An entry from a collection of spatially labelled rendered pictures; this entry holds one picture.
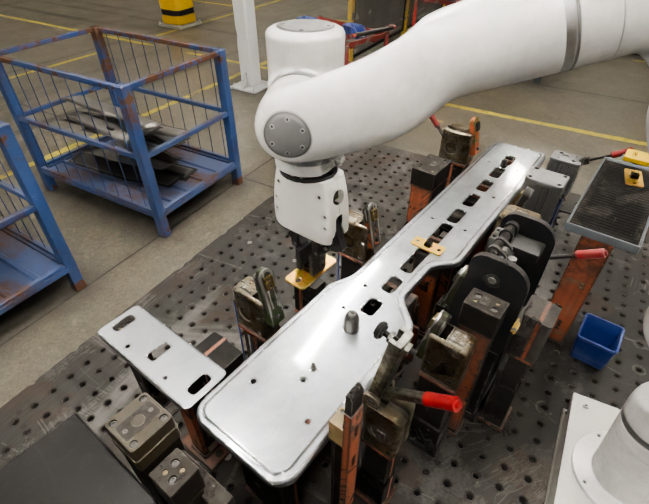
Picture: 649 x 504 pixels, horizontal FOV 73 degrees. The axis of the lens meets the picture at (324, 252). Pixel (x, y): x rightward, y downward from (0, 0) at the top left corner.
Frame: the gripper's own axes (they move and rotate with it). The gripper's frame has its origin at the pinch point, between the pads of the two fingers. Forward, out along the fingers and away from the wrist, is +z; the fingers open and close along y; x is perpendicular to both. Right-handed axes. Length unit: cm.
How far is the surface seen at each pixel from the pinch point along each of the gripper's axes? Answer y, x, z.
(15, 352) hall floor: 164, 25, 127
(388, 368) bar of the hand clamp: -16.0, 2.0, 11.7
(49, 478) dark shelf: 18, 40, 24
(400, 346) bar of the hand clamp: -17.1, 1.7, 6.0
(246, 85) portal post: 332, -297, 123
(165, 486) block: 0.5, 31.3, 19.7
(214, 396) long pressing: 10.3, 15.5, 27.5
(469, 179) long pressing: 5, -84, 27
